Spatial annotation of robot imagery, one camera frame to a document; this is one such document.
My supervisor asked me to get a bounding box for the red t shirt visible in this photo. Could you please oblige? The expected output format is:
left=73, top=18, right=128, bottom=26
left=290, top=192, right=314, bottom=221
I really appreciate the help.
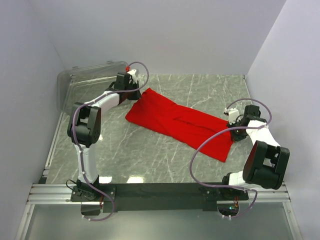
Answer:
left=125, top=88, right=227, bottom=150

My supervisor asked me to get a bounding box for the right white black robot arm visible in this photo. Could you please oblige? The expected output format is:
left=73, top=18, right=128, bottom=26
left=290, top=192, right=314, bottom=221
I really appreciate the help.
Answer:
left=219, top=104, right=290, bottom=200

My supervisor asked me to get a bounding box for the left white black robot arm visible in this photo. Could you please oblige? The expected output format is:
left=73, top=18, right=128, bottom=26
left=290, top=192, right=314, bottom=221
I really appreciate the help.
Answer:
left=67, top=69, right=142, bottom=201

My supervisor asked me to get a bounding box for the clear plastic storage bin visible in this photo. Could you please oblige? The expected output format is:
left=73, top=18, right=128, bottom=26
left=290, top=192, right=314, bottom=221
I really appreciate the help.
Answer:
left=56, top=61, right=128, bottom=115

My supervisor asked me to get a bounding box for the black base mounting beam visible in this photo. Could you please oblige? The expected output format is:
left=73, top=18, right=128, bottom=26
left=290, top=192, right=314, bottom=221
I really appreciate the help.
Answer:
left=70, top=182, right=250, bottom=215

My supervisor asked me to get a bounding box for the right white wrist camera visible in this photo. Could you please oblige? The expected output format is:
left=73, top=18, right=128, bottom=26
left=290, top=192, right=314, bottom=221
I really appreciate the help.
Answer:
left=223, top=108, right=240, bottom=125

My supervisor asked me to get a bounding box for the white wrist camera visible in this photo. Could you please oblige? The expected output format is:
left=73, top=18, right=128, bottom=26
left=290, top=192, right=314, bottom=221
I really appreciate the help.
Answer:
left=223, top=108, right=240, bottom=125
left=125, top=66, right=140, bottom=83

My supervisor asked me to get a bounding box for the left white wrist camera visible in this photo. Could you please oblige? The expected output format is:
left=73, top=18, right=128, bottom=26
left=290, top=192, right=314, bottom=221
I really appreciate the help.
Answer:
left=125, top=66, right=140, bottom=83

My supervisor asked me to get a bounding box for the right aluminium side rail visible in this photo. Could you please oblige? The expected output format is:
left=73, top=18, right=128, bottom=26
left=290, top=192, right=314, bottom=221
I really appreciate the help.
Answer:
left=282, top=201, right=303, bottom=240

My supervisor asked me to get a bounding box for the aluminium extrusion frame rail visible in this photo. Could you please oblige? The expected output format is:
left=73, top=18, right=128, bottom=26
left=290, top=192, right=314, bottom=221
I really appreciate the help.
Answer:
left=26, top=184, right=291, bottom=205

